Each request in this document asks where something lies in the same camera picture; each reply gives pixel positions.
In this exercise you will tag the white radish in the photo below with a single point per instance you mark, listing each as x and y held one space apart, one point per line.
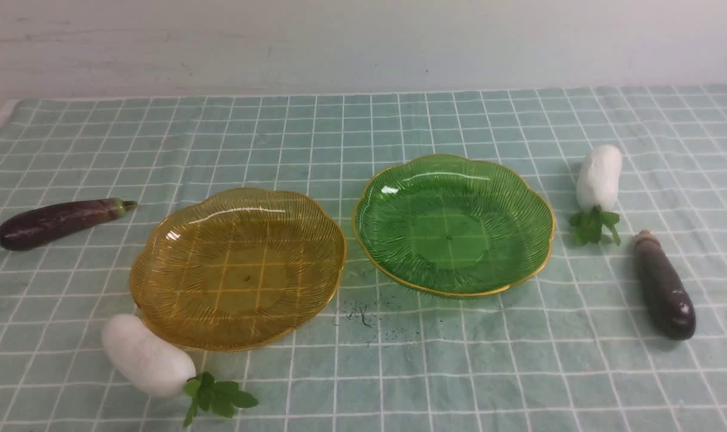
161 369
597 190

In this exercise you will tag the dark eggplant brown stem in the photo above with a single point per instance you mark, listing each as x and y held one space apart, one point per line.
668 304

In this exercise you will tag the purple eggplant green stem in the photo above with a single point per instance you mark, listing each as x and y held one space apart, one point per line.
36 227

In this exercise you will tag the amber plastic plate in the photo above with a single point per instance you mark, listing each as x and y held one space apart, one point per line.
241 269

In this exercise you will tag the green plastic plate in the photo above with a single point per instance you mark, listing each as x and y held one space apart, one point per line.
454 227

